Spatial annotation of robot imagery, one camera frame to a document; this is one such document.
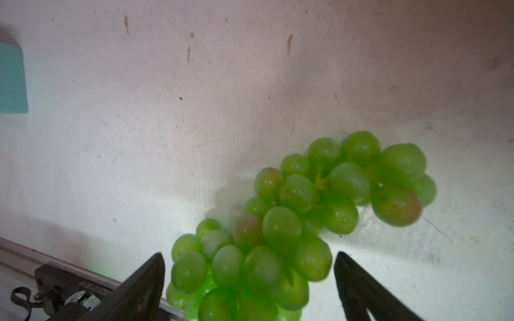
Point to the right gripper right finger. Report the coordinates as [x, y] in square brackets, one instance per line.
[362, 296]

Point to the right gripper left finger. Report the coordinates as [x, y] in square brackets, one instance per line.
[137, 298]

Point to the green grape bunch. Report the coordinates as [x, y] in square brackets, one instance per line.
[263, 267]

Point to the teal card on table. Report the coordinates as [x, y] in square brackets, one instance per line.
[13, 86]

